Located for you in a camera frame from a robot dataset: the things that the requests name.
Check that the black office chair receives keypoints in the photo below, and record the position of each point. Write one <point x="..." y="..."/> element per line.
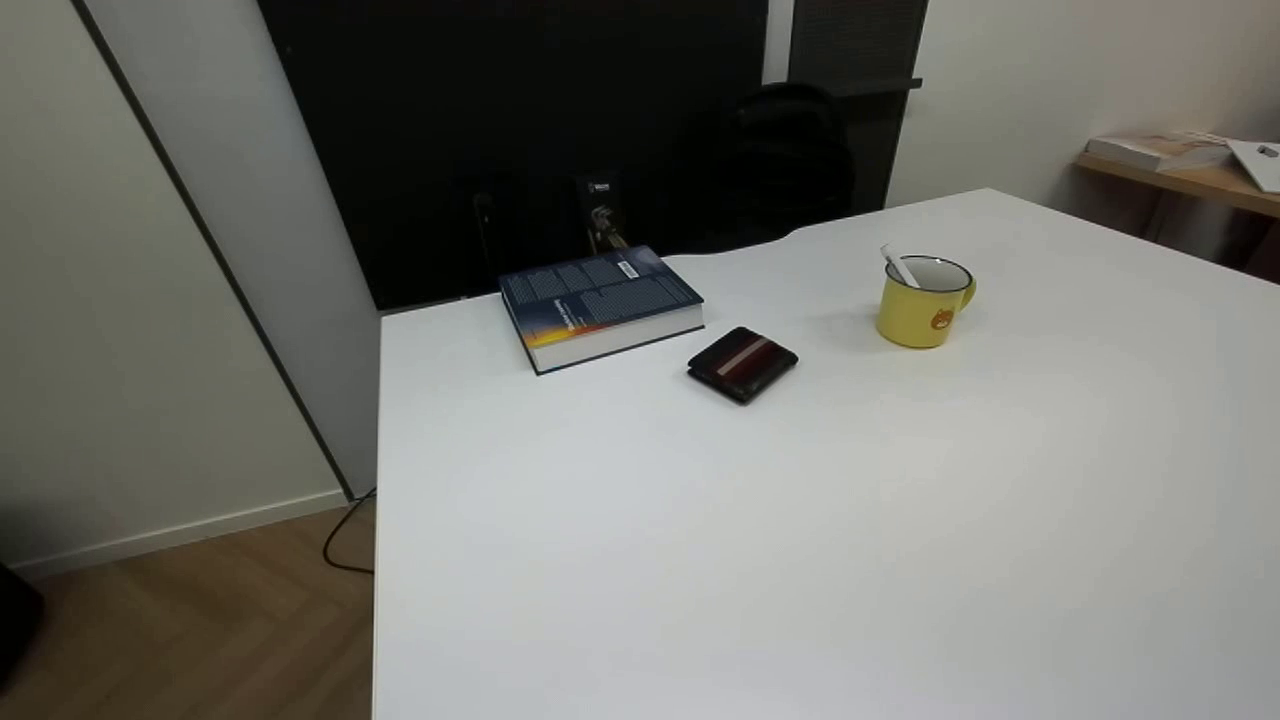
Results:
<point x="783" y="166"/>

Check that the wooden side shelf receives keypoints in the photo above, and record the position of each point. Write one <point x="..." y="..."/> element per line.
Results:
<point x="1183" y="173"/>

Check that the white leaning board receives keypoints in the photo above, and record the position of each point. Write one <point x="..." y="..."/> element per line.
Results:
<point x="232" y="203"/>

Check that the large dark wall panel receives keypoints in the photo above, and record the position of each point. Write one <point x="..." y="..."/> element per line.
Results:
<point x="505" y="121"/>

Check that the yellow enamel mug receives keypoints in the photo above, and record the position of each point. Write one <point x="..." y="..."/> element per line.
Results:
<point x="923" y="317"/>

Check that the black wallet with red stripe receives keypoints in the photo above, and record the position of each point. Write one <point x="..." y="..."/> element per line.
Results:
<point x="742" y="366"/>

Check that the black round floor object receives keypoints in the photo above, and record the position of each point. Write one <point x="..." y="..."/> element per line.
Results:
<point x="15" y="622"/>

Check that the white marker with blue cap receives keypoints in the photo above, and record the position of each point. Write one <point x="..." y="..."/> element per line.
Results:
<point x="900" y="264"/>

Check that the white papers on shelf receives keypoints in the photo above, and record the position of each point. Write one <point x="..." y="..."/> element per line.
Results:
<point x="1262" y="160"/>

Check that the thick blue hardcover book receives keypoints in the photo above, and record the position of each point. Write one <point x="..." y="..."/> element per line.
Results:
<point x="602" y="306"/>

